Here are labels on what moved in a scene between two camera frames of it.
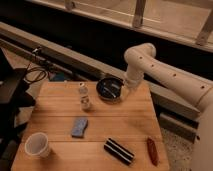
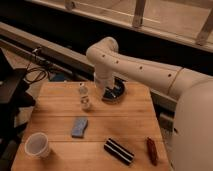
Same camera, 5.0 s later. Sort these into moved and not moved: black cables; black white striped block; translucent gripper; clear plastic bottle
Moved: translucent gripper
Not moved: black white striped block; black cables; clear plastic bottle
